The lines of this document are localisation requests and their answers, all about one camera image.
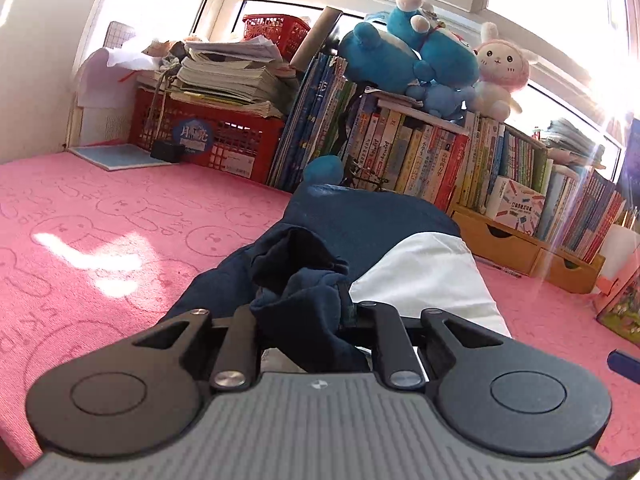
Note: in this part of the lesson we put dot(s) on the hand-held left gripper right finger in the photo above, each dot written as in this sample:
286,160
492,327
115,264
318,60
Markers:
385,330

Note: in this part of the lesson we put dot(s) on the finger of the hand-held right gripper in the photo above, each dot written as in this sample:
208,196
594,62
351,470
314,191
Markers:
625,364

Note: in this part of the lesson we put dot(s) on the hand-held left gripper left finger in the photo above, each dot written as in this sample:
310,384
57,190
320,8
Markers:
240,330

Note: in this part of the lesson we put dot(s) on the navy and white jacket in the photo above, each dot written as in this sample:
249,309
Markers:
375,225

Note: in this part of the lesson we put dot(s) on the dark pen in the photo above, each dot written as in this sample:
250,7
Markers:
500,267

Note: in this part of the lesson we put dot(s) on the wooden drawer organizer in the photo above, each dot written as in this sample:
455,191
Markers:
500,240

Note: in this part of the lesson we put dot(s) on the black miniature bicycle model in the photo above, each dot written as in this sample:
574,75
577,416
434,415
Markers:
365,175

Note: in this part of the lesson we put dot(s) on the pink rabbit-print mat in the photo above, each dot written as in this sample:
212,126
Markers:
100,260

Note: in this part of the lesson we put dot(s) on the row of upright books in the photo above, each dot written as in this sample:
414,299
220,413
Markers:
425,160

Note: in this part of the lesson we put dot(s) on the white colourful-print card box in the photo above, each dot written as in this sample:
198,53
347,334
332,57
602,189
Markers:
515,205

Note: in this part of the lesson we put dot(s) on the small black box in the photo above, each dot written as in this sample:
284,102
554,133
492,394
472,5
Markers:
166,151

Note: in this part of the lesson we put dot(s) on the large red plastic crate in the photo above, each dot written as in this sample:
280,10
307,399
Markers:
240,135

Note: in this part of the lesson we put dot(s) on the light blue notebook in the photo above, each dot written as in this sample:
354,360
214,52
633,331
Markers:
115,156

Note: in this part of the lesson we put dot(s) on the pile of loose papers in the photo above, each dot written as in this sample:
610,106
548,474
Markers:
575,140

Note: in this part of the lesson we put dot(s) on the small light blue plush toy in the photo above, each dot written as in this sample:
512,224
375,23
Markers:
445,100

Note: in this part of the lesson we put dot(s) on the stack of paper workbooks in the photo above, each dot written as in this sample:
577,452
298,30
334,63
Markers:
225,75

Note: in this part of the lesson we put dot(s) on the blue and white plush toy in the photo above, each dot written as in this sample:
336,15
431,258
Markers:
450,60

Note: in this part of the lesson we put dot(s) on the white and pink rabbit plush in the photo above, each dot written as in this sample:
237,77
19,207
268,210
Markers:
500,65

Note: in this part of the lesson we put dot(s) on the white cloth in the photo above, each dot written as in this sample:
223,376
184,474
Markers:
100,70

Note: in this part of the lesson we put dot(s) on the grey tube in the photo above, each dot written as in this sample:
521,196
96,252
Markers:
315,40

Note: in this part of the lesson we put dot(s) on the small red plastic basket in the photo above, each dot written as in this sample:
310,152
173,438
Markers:
275,30

